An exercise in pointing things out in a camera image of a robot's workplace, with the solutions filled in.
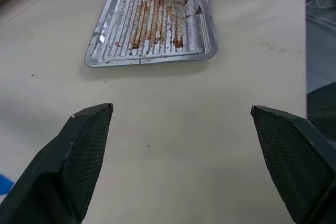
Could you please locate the blue object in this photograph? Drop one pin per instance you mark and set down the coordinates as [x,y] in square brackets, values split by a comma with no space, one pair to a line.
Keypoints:
[4,184]

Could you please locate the stained ribbed metal baking tray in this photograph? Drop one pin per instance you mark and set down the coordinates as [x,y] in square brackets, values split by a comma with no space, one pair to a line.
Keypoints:
[155,19]

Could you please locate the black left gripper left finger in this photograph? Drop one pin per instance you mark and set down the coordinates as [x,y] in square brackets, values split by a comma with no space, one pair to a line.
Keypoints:
[65,166]

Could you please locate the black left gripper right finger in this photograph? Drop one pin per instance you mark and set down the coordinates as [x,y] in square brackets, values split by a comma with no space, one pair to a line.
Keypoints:
[291,161]

